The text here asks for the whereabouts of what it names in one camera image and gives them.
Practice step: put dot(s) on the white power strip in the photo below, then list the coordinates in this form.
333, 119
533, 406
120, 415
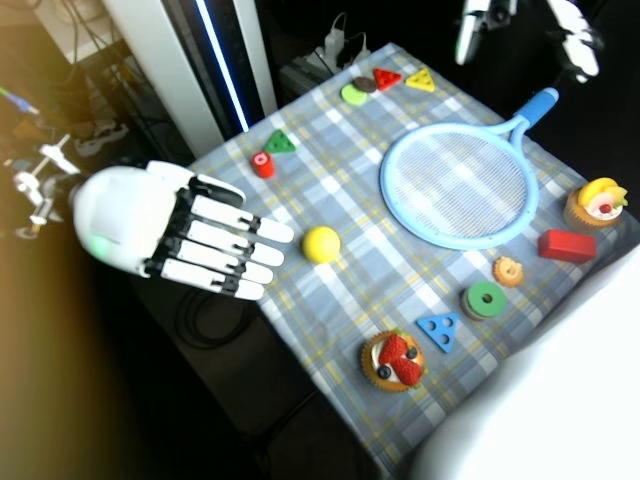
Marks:
320, 59

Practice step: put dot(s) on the yellow triangle block with holes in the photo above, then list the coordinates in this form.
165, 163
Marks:
420, 86

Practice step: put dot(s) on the blue triangle block with holes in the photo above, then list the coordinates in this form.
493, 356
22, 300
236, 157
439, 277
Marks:
435, 332

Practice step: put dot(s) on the red rectangular block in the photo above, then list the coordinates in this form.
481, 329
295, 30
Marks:
565, 247

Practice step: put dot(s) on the light blue toy racket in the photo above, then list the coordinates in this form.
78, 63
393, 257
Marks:
542, 102

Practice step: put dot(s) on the light green round toy biscuit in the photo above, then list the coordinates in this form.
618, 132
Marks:
352, 96

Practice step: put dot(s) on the green triangle block with holes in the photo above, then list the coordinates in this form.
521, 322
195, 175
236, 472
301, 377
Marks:
272, 148

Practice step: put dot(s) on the white column with blue light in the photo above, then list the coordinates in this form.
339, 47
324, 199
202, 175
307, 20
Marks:
165, 65

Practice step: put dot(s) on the toy cupcake with strawberries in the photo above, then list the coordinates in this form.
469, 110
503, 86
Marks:
395, 360

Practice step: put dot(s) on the red cylinder block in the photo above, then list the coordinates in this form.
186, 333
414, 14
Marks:
263, 171

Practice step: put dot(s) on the toy cupcake with mango slices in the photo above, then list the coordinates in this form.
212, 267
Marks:
595, 215

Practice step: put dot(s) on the red triangle block with holes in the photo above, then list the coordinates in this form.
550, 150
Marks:
382, 85

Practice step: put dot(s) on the grey metal box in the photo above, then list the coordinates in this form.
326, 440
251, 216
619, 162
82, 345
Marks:
300, 80

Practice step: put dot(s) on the dark brown toy cookie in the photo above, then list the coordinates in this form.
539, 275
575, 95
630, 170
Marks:
365, 85

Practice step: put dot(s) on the white smooth housing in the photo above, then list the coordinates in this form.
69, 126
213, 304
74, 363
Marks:
550, 400

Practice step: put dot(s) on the white plug adapter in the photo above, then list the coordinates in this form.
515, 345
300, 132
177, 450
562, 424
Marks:
334, 42

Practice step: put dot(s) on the blue plaid tablecloth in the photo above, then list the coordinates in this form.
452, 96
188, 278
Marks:
350, 300

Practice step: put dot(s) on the yellow foam ball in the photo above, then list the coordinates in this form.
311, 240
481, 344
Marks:
321, 244

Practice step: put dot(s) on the white equipment case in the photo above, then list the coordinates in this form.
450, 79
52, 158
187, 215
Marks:
55, 30

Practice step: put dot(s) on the small orange toy biscuit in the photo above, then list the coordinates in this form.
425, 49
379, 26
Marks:
508, 271

